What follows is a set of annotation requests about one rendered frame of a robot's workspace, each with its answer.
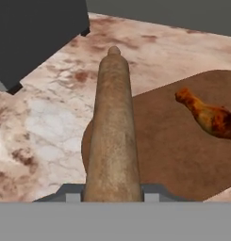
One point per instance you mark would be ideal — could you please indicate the dark grey appliance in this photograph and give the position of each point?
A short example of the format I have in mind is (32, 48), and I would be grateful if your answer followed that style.
(32, 34)

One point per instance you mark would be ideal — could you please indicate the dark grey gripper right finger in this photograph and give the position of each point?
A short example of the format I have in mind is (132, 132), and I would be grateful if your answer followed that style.
(153, 191)

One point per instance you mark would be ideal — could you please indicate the wooden rolling pin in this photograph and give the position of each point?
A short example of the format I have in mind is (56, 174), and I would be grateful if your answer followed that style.
(114, 131)

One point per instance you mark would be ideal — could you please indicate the roasted chicken drumstick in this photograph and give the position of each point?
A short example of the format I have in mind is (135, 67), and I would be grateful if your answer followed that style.
(211, 115)

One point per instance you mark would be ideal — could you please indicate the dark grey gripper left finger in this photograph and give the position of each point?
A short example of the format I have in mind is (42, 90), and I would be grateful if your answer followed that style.
(69, 192)

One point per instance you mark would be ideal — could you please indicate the brown wooden cutting board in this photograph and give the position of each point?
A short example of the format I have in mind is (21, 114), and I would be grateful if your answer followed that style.
(179, 141)

